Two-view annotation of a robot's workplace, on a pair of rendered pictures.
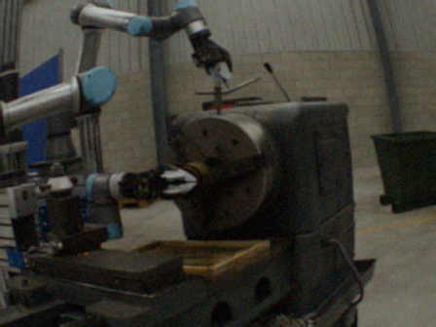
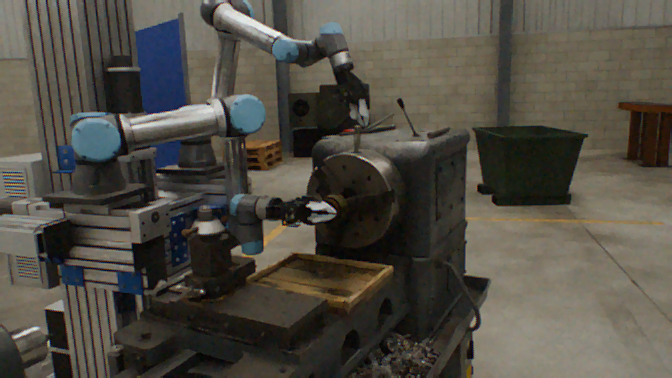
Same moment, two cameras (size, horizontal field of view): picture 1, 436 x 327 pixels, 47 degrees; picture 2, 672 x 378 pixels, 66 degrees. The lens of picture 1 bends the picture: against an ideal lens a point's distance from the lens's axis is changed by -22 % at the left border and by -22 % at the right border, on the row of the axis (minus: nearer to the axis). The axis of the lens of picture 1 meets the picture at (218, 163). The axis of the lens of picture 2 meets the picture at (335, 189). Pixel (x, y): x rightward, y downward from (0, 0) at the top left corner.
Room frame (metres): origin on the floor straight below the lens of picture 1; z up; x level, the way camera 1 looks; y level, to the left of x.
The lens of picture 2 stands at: (0.11, 0.08, 1.45)
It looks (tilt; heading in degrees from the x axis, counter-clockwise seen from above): 11 degrees down; 359
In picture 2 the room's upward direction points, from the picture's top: 2 degrees counter-clockwise
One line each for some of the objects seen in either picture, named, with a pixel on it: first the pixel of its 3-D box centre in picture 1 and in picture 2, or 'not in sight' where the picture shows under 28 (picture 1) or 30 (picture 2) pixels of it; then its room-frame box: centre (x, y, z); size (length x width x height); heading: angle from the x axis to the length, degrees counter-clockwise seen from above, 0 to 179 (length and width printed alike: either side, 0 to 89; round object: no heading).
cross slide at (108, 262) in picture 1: (89, 264); (232, 305); (1.25, 0.32, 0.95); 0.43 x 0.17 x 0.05; 60
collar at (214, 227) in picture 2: (58, 184); (206, 225); (1.28, 0.37, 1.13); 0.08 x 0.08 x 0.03
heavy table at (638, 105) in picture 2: not in sight; (643, 131); (9.05, -5.53, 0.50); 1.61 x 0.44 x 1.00; 166
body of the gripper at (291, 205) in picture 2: (143, 185); (289, 210); (1.63, 0.20, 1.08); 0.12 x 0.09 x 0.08; 59
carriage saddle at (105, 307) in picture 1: (87, 289); (225, 335); (1.20, 0.33, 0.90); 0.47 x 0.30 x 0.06; 60
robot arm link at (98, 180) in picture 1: (103, 187); (249, 207); (1.72, 0.33, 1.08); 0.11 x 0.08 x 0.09; 59
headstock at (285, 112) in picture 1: (275, 162); (395, 183); (2.13, -0.19, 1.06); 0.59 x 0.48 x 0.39; 150
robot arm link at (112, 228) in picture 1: (108, 219); (250, 235); (1.73, 0.34, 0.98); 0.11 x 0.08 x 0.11; 25
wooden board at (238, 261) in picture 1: (182, 259); (318, 279); (1.56, 0.12, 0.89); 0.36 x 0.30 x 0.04; 60
